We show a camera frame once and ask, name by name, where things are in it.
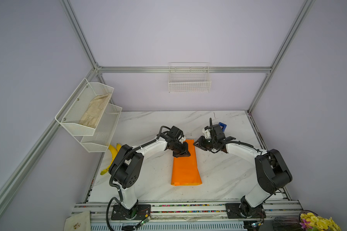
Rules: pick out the beige cloth in basket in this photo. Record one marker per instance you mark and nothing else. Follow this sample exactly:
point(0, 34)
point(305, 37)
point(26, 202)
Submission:
point(95, 110)

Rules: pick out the yellow banana right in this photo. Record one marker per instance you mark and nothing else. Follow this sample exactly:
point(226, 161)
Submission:
point(118, 147)

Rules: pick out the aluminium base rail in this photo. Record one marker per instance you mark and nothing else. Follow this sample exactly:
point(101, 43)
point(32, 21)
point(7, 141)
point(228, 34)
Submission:
point(215, 216)

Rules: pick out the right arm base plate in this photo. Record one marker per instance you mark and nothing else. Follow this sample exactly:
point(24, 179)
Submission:
point(242, 210)

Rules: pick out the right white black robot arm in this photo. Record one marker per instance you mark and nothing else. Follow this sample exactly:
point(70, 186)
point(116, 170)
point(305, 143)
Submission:
point(271, 170)

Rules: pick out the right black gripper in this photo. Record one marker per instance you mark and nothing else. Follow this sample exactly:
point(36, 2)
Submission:
point(200, 143)

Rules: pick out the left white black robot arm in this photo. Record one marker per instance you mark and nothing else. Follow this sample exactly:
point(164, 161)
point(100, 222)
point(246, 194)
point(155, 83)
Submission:
point(125, 168)

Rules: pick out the blue tape dispenser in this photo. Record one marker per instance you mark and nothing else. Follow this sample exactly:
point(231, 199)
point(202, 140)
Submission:
point(223, 126)

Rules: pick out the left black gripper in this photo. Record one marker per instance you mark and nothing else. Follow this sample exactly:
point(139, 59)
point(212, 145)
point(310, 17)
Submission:
point(184, 149)

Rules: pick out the white wire shelf basket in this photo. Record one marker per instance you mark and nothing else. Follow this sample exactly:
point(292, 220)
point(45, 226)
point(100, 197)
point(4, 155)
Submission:
point(72, 115)
point(100, 141)

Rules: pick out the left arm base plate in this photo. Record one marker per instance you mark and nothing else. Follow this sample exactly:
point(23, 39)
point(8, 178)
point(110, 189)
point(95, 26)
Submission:
point(131, 213)

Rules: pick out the upper white wire shelf basket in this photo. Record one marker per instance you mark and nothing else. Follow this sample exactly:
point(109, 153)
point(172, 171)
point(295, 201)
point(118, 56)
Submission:
point(72, 115)

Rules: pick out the yellow flower bouquet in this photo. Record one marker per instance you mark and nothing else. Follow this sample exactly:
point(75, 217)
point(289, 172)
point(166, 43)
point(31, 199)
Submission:
point(311, 222)

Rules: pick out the lower white wire shelf basket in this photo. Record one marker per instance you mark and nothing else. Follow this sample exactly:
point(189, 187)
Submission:
point(100, 141)

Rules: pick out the yellow banana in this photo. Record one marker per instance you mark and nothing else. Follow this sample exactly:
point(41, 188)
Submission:
point(113, 152)
point(118, 147)

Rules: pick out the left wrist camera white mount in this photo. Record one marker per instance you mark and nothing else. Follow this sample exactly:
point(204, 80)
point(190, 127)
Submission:
point(182, 139)

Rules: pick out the yellow banana left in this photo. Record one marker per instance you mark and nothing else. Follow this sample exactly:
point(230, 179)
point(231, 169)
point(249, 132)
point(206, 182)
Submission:
point(113, 152)

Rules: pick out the beige cloth bag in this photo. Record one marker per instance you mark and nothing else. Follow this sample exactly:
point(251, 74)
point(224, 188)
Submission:
point(79, 222)

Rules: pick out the white wire basket on wall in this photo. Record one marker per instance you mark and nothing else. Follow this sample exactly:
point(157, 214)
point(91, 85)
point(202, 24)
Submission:
point(189, 77)

